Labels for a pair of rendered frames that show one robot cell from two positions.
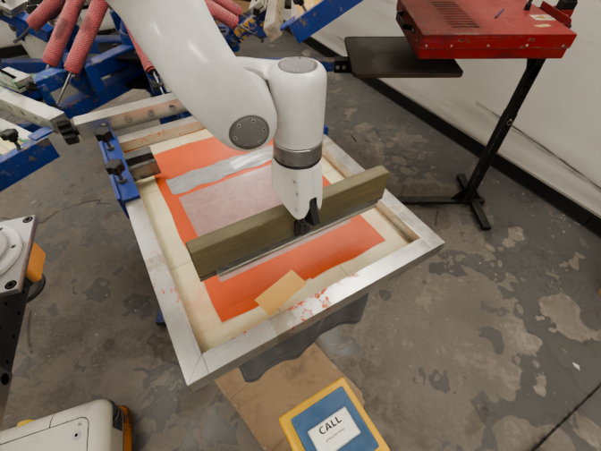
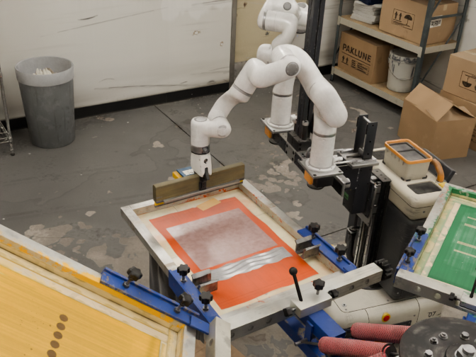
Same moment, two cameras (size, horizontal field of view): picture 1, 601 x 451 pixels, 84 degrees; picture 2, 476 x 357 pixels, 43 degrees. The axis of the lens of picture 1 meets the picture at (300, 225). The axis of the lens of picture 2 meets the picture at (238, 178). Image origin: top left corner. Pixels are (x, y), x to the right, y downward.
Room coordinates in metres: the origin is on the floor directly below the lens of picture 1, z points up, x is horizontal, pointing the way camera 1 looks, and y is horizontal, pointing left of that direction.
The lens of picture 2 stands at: (2.55, 0.09, 2.34)
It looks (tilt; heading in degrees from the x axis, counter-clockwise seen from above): 30 degrees down; 178
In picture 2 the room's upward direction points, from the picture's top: 3 degrees clockwise
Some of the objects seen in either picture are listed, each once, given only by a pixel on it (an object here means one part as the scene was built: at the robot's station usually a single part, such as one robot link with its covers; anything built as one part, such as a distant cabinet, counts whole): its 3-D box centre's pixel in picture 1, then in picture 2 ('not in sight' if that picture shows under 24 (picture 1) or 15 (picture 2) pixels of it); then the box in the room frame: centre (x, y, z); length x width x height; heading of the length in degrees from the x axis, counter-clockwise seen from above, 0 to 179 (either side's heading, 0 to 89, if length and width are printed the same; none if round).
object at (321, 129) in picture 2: not in sight; (327, 115); (0.32, 0.51, 1.37); 0.13 x 0.10 x 0.16; 13
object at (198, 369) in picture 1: (249, 189); (229, 241); (0.65, 0.13, 0.97); 0.79 x 0.58 x 0.04; 30
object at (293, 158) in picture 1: (295, 141); (201, 146); (0.43, 0.01, 1.27); 0.09 x 0.07 x 0.03; 31
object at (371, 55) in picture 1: (300, 63); not in sight; (1.56, 0.00, 0.91); 1.34 x 0.40 x 0.08; 90
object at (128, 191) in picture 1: (120, 172); (324, 253); (0.71, 0.49, 0.98); 0.30 x 0.05 x 0.07; 30
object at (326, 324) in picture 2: not in sight; (319, 323); (1.13, 0.42, 1.02); 0.17 x 0.06 x 0.05; 30
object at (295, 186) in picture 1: (297, 175); (200, 159); (0.42, 0.00, 1.21); 0.10 x 0.07 x 0.11; 31
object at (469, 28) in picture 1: (478, 25); not in sight; (1.57, -0.75, 1.06); 0.61 x 0.46 x 0.12; 90
